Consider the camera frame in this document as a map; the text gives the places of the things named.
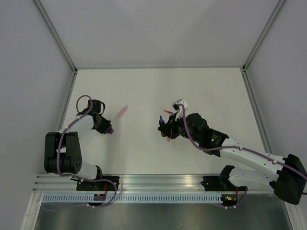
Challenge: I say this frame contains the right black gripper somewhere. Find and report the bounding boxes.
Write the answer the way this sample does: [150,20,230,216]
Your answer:
[159,112,201,144]

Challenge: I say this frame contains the dark purple pen cap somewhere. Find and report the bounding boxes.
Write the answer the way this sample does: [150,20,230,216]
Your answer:
[108,128,114,134]

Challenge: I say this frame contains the black purple-tipped marker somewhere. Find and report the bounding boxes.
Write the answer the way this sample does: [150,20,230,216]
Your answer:
[159,116,166,137]

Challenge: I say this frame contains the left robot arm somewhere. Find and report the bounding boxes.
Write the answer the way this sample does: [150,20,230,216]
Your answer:
[44,99,114,191]

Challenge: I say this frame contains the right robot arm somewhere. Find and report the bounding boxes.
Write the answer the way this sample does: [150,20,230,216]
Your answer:
[158,113,307,205]

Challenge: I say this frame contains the pink highlighter pen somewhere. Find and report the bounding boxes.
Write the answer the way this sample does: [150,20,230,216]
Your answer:
[117,105,128,117]

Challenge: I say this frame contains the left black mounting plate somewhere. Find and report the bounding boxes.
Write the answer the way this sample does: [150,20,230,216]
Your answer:
[76,175,120,192]

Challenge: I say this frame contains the black mounting plate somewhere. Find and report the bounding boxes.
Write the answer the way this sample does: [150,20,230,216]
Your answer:
[201,176,246,192]
[76,175,120,192]

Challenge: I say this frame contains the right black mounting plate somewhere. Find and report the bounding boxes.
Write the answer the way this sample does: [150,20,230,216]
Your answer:
[201,176,246,192]

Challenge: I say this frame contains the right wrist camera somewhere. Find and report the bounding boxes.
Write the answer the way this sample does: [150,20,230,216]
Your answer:
[172,99,189,121]

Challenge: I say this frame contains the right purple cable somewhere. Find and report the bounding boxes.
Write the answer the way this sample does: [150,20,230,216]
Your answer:
[178,103,307,180]

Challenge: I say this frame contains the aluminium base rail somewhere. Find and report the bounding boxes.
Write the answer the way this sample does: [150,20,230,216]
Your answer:
[32,173,295,194]

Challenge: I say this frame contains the white slotted cable duct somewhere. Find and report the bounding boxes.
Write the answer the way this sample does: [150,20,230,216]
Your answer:
[43,194,222,204]

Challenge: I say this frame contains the left aluminium frame post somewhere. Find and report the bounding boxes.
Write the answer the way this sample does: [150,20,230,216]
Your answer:
[32,0,77,73]

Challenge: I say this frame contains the aluminium frame post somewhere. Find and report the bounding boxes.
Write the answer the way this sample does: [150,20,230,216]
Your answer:
[32,0,77,73]
[242,0,287,72]

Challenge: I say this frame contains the right aluminium frame post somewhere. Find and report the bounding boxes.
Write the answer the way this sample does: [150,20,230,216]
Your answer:
[242,0,287,72]

